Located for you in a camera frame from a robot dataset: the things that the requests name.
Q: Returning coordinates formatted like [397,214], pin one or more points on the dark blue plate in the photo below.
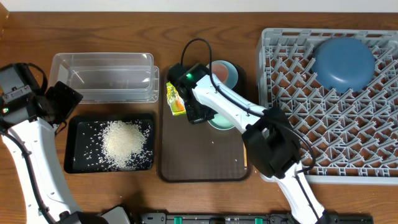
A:
[343,63]

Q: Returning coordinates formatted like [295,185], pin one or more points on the black waste tray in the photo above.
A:
[84,161]

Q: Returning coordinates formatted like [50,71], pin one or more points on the light blue saucer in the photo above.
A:
[233,73]

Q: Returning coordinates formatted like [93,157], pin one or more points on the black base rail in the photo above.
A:
[162,218]

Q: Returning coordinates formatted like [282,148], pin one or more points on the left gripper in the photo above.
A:
[68,98]

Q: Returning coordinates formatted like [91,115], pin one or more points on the green yellow snack wrapper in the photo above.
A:
[174,100]

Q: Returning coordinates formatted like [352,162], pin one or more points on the pile of white rice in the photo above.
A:
[122,143]

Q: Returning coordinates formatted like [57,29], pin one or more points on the grey dishwasher rack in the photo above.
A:
[353,134]

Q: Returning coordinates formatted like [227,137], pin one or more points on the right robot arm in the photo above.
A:
[272,146]

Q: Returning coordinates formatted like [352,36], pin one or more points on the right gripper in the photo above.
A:
[196,118]

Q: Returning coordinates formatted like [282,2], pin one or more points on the pink white cup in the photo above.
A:
[220,71]

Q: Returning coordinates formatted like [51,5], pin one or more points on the wooden chopstick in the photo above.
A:
[245,159]

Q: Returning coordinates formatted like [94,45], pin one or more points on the brown serving tray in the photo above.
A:
[197,152]

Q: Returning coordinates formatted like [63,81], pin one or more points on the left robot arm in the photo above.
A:
[30,116]

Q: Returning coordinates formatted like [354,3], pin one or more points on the mint green bowl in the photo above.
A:
[220,123]

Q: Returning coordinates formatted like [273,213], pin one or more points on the clear plastic bin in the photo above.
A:
[108,77]

